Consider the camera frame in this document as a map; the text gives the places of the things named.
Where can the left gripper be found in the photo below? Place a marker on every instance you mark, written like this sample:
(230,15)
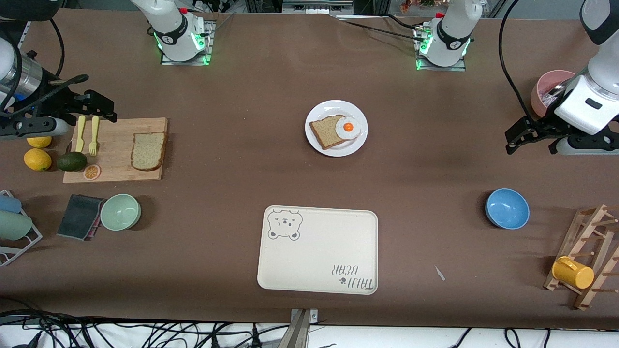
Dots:
(542,127)

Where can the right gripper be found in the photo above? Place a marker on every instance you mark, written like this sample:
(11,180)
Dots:
(49,97)

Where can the brown bread slice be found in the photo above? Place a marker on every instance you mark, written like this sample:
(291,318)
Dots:
(147,152)
(325,133)

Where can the white round plate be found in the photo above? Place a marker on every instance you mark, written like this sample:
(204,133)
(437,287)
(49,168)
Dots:
(319,108)

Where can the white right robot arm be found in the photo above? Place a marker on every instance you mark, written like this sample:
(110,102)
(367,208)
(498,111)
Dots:
(174,29)

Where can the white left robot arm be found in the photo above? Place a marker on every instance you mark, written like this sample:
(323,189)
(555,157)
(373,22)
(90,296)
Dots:
(454,29)

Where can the yellow plastic knife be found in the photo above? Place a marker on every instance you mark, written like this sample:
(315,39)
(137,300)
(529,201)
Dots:
(80,141)

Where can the wooden cutting board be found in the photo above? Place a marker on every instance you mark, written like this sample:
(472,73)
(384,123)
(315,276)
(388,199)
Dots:
(116,137)

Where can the yellow plastic fork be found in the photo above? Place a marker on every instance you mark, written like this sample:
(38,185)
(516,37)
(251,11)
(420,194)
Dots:
(93,146)

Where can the pink bowl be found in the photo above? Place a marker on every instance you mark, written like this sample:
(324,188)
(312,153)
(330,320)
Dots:
(537,94)

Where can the dark green avocado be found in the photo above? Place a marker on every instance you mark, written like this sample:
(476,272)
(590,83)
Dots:
(72,162)

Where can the orange slice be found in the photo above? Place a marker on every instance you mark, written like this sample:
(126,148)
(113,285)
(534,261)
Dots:
(92,172)

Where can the yellow lemon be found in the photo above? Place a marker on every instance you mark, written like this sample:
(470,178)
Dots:
(39,143)
(37,160)

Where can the blue bowl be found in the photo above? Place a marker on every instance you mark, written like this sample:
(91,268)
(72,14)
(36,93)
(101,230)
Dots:
(507,209)

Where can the pale green bowl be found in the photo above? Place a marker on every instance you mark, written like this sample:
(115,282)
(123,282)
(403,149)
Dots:
(121,212)

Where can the dark grey cloth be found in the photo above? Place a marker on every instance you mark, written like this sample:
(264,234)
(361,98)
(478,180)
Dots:
(80,217)

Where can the wooden drying rack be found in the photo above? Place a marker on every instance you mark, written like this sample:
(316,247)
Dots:
(587,227)

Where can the pale blue cup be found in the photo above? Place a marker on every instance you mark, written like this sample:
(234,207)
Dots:
(9,204)

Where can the pale green cup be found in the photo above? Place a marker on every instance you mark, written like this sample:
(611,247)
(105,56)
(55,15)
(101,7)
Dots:
(14,225)

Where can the yellow mug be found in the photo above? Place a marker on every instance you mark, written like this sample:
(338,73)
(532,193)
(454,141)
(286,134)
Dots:
(573,273)

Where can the small paper scrap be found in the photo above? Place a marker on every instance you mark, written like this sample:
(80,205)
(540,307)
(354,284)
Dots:
(439,273)

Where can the fried egg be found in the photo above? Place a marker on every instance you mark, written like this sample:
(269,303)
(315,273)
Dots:
(348,127)

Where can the cream tray with bear print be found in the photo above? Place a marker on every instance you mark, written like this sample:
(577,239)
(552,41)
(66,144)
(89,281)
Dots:
(319,256)

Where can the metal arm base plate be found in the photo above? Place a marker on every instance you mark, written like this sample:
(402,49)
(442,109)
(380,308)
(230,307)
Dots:
(209,48)
(459,67)

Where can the aluminium frame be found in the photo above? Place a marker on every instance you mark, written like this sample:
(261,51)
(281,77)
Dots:
(316,6)

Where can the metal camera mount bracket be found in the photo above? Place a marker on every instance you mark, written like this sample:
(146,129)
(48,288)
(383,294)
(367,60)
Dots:
(300,331)

